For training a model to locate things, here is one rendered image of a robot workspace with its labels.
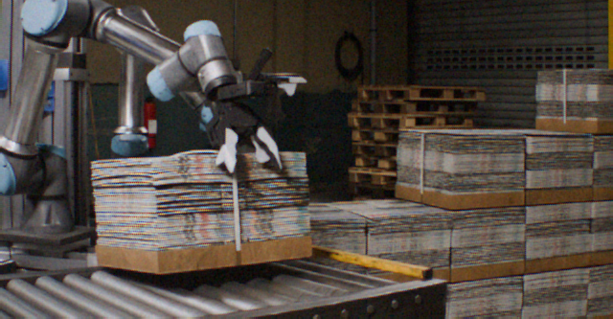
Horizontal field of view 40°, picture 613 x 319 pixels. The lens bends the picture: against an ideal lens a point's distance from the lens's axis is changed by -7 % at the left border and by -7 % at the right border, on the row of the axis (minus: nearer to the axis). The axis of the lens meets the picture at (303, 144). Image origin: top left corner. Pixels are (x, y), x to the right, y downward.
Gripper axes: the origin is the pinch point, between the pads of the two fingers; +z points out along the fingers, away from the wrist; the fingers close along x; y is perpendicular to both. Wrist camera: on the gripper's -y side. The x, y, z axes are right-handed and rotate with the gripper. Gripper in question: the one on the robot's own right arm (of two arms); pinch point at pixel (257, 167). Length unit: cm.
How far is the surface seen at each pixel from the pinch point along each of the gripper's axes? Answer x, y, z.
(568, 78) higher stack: -164, 23, -40
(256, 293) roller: 3.2, 10.5, 22.0
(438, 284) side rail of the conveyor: -30.4, -2.8, 31.3
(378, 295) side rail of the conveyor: -13.7, -3.1, 31.1
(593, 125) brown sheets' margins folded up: -159, 20, -18
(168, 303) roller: 22.4, 10.8, 21.3
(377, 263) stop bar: -30.7, 11.8, 19.5
